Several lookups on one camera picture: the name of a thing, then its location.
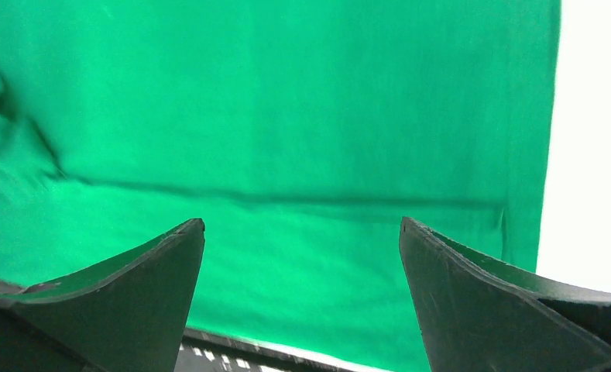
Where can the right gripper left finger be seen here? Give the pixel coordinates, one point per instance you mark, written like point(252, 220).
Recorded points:
point(125, 313)

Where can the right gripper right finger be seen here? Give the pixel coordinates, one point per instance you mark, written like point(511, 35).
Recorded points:
point(479, 313)

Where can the green t-shirt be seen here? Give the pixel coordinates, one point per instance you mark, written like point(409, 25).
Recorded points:
point(301, 132)

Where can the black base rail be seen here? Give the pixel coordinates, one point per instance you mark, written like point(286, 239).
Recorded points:
point(200, 350)

